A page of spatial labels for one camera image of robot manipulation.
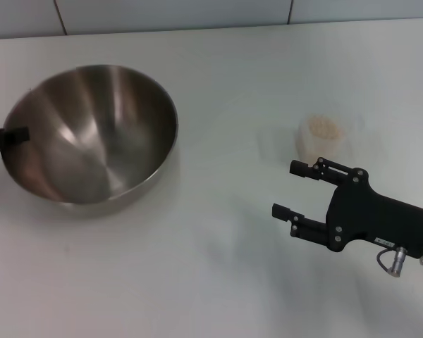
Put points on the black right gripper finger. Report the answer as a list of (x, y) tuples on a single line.
[(306, 225), (310, 169)]

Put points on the clear plastic measuring cup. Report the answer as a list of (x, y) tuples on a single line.
[(349, 121)]

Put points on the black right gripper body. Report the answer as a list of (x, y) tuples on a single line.
[(370, 218)]

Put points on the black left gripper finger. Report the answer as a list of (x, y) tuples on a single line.
[(10, 136)]

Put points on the stainless steel mixing bowl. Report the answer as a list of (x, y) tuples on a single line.
[(91, 141)]

